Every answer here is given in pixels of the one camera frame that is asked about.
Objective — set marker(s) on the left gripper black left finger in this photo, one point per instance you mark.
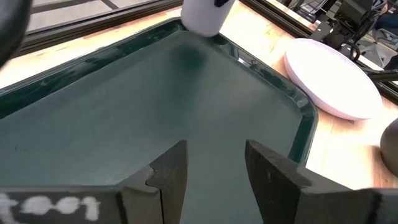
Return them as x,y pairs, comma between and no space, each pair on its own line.
168,186

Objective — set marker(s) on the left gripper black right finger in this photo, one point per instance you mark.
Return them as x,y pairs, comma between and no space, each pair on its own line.
270,186

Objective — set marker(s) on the lavender round plate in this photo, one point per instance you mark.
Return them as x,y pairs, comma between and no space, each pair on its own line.
329,77

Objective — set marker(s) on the dark grey bowl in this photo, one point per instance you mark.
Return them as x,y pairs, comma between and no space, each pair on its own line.
391,146

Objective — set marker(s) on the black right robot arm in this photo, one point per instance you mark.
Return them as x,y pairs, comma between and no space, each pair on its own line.
351,12

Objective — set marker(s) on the dark green serving tray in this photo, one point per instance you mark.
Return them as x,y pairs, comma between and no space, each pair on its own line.
124,109

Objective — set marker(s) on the pale blue-grey mug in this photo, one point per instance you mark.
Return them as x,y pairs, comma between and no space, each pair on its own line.
202,18

